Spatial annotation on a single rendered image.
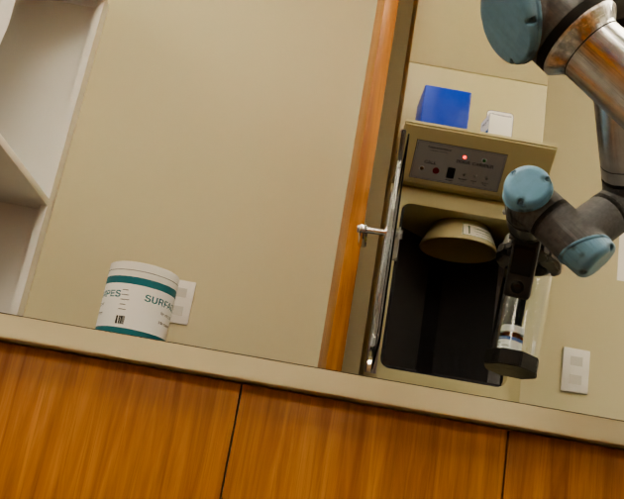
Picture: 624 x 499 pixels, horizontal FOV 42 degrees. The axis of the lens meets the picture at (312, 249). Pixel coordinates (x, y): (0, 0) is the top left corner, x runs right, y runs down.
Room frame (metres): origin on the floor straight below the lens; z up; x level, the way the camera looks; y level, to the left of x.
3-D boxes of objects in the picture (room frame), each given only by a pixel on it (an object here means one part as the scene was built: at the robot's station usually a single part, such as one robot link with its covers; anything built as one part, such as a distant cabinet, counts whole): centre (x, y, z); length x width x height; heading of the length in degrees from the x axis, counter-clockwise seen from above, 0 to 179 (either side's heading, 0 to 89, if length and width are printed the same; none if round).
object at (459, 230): (1.73, -0.32, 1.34); 0.18 x 0.18 x 0.05
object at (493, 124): (1.57, -0.35, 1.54); 0.05 x 0.05 x 0.06; 8
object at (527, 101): (1.76, -0.30, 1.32); 0.32 x 0.25 x 0.77; 90
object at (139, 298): (1.49, 0.30, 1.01); 0.13 x 0.13 x 0.15
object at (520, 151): (1.57, -0.30, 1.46); 0.32 x 0.12 x 0.10; 90
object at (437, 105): (1.57, -0.23, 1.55); 0.10 x 0.10 x 0.09; 0
